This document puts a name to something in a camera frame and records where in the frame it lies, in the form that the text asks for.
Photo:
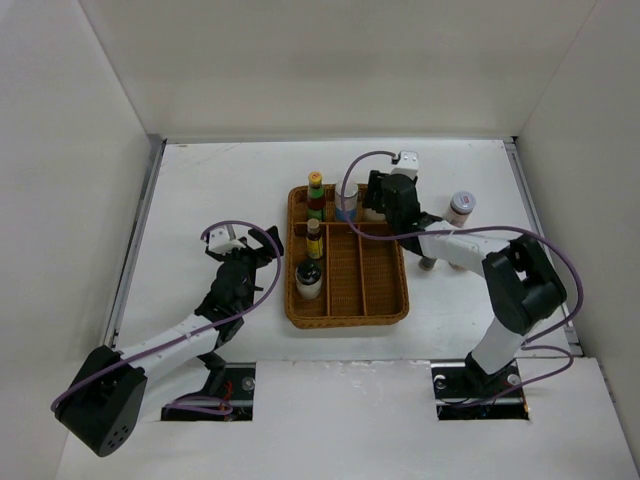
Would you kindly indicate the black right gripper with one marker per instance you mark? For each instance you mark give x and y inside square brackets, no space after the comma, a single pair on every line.
[375,185]

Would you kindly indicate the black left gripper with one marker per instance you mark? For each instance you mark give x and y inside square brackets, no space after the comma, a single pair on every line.
[262,255]

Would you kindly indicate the silver lid spice jar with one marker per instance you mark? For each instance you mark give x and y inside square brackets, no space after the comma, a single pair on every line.
[370,215]

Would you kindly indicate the white blue label shaker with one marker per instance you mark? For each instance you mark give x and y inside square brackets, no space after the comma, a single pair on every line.
[346,195]

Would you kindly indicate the black cap white jar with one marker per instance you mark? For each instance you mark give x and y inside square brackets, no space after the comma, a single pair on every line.
[308,278]

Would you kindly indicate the yellow label dark bottle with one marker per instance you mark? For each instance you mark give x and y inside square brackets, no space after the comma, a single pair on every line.
[314,240]

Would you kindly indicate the green label red sauce bottle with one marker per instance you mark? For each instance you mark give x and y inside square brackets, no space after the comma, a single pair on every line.
[316,198]

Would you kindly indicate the red label white lid jar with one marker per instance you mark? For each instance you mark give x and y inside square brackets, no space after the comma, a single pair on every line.
[459,209]

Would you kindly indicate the small black cap bottle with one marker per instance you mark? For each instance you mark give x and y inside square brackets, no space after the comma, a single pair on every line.
[427,264]

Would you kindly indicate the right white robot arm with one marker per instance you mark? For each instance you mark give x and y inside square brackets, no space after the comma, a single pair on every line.
[523,286]

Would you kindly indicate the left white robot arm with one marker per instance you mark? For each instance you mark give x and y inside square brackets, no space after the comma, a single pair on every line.
[107,396]

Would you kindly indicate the brown wicker divided tray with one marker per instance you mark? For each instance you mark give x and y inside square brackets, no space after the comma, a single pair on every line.
[363,281]

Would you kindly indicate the pink lid spice shaker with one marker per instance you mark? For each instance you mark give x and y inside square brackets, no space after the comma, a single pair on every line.
[457,267]

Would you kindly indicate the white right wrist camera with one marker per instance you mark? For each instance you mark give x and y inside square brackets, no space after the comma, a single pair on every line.
[405,163]

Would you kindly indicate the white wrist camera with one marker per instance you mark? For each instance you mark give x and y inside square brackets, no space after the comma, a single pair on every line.
[221,240]
[405,163]

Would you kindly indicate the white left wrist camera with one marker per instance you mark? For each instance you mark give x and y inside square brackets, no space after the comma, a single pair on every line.
[221,240]

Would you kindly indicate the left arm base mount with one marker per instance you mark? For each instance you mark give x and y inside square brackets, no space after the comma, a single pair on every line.
[226,395]

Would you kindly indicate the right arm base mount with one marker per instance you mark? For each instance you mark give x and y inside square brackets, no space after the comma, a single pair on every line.
[463,392]

